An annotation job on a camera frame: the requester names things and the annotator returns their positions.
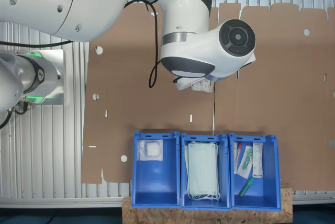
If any printed white cotton packet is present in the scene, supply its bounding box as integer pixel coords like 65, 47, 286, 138
190, 79, 214, 93

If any clear cotton packet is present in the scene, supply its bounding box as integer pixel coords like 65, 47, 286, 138
137, 139, 164, 161

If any brown cardboard sheet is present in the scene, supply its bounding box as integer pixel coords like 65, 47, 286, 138
81, 5, 219, 184
214, 2, 335, 191

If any pale green face mask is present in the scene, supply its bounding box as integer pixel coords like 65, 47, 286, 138
184, 141, 218, 192
187, 142, 221, 201

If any red-capped tube packet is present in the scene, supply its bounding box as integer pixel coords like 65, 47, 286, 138
233, 141, 243, 175

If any green tube in clear packet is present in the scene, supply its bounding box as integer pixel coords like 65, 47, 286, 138
237, 144, 254, 179

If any blue plastic bin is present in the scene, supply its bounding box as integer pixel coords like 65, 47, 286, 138
229, 132, 282, 211
131, 131, 182, 208
180, 132, 231, 211

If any white printed flat packet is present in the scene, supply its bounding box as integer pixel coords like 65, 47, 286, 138
252, 142, 264, 179

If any loose green tube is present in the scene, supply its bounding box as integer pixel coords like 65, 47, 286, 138
238, 177, 255, 198

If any chipboard wooden plank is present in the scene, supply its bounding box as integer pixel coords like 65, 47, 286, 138
121, 187, 293, 223

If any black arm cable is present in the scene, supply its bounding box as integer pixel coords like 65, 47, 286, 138
0, 0, 172, 88

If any black base cable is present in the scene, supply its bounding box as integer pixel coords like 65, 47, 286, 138
0, 98, 29, 130

